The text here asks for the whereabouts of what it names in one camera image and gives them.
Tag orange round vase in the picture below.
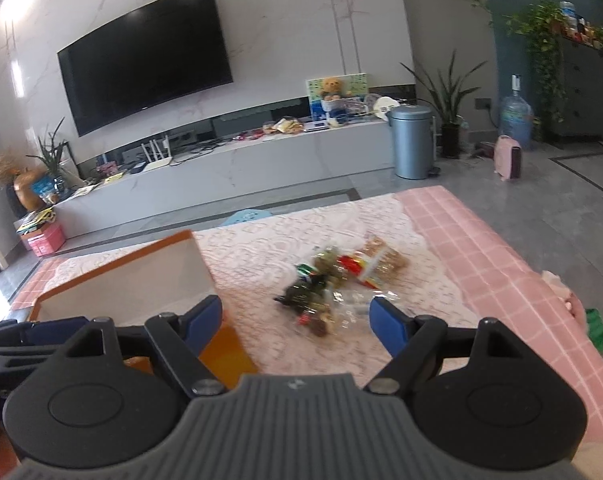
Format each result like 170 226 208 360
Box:
12 170 47 213

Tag row of small bottles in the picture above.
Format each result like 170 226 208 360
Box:
559 1 603 51

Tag open magazine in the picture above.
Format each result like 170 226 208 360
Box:
64 184 102 200

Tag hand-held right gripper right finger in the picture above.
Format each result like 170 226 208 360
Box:
365 296 533 400

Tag grey pedal bin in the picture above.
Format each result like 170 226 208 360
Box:
385 105 436 181

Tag stack of papers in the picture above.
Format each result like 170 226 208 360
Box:
15 208 57 233

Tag white router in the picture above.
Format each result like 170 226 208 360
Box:
141 135 174 170

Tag dark grey cabinet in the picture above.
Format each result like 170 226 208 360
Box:
551 35 603 143

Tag black cables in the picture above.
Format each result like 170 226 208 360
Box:
174 137 227 161

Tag clear packet of dark snacks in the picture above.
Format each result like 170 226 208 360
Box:
294 287 375 337

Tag orange cardboard box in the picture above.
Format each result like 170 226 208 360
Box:
0 230 259 480

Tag blue water jug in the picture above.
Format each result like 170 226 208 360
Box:
499 75 535 152

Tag red label peanut packet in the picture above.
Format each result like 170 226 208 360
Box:
354 236 411 287

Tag black curved television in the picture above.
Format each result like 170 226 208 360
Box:
57 0 233 137

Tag blue plastic stool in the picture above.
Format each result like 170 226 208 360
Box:
225 208 273 227

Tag white marble media console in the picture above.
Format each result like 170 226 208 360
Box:
51 120 397 236

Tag dried flower bunch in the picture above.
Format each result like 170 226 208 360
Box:
0 150 24 183

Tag tall leafy potted plant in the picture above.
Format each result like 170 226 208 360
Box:
400 50 488 159

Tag pink storage box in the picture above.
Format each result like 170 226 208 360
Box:
20 222 67 258

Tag black picture frame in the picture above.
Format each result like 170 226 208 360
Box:
61 140 79 181

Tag small green potted plant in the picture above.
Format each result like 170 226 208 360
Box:
26 117 74 196

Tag trailing pothos plant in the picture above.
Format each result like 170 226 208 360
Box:
504 0 569 141

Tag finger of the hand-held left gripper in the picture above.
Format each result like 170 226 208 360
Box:
0 347 67 376
0 316 91 347

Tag green plastic bag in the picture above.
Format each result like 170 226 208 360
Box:
584 307 603 353

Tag white round device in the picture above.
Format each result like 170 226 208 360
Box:
372 95 399 121

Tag pink space heater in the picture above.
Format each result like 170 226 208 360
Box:
495 135 523 182

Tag dark green snack packet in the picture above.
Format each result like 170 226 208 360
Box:
274 275 332 311

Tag blue snack bag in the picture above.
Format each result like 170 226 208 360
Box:
31 174 57 198

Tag pile of snack packets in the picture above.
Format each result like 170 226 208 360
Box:
262 117 305 136

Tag clear packet of olive snacks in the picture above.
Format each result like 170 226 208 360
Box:
311 246 355 281

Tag white lace tablecloth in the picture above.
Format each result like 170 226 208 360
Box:
46 194 482 376

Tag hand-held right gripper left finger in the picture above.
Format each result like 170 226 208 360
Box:
57 295 228 401

